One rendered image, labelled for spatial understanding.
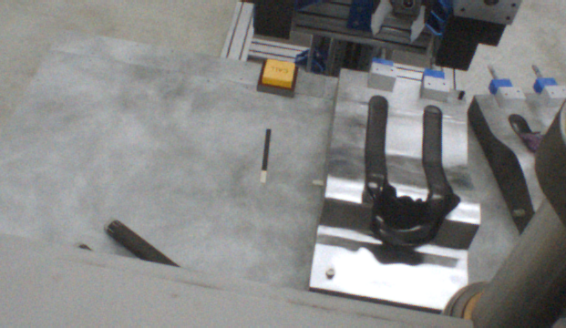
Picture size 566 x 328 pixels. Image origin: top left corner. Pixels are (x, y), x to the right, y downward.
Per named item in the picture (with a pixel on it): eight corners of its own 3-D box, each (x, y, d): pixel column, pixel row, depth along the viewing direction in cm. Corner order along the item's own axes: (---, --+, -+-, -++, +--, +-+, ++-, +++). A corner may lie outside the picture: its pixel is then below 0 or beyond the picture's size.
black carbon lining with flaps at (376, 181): (365, 100, 138) (375, 65, 131) (444, 115, 138) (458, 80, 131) (352, 242, 115) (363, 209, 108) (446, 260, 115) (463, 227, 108)
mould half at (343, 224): (334, 98, 147) (344, 50, 137) (453, 121, 147) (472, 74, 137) (304, 304, 115) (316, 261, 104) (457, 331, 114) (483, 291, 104)
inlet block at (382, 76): (367, 57, 148) (374, 36, 145) (390, 62, 148) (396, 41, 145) (365, 94, 139) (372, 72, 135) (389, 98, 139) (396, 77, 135)
